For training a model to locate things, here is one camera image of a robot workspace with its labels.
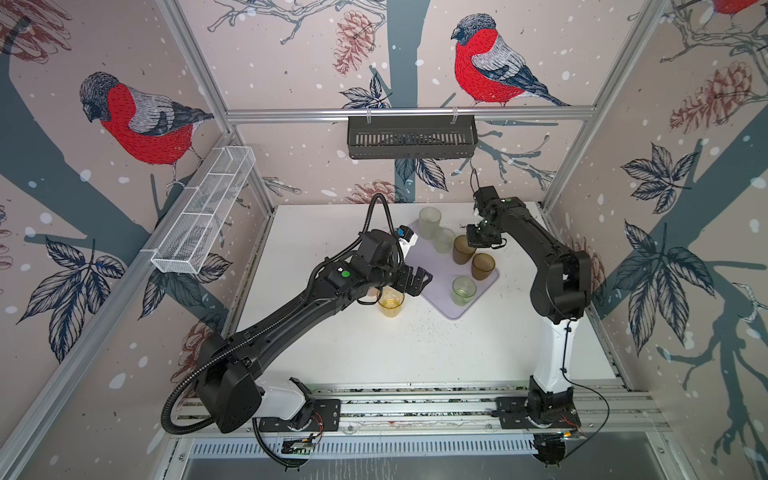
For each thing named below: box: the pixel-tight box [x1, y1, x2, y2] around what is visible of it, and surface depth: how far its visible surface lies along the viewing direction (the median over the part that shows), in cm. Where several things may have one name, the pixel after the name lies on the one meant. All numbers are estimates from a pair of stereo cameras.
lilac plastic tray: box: [406, 220, 499, 319], surface depth 100 cm
